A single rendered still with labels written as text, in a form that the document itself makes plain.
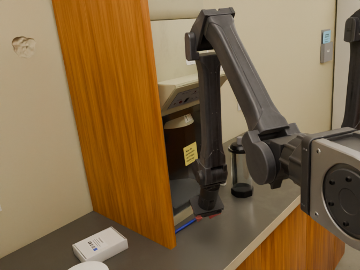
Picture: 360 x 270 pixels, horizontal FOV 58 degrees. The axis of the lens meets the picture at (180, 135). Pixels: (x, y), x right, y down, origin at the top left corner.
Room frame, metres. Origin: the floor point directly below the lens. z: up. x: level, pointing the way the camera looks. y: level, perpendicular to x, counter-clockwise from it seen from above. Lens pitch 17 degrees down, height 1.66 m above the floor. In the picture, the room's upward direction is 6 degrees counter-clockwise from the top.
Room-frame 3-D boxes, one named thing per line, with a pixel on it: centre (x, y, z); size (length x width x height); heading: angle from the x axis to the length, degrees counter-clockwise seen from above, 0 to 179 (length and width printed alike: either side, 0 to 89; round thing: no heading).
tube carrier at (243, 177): (1.34, -0.26, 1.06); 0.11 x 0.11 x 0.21
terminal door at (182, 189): (1.21, -0.03, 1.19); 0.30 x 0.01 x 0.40; 136
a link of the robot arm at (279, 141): (0.53, -0.18, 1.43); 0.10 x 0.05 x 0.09; 16
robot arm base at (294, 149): (0.46, -0.20, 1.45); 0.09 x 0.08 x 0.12; 106
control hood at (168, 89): (1.18, -0.07, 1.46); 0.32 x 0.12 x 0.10; 136
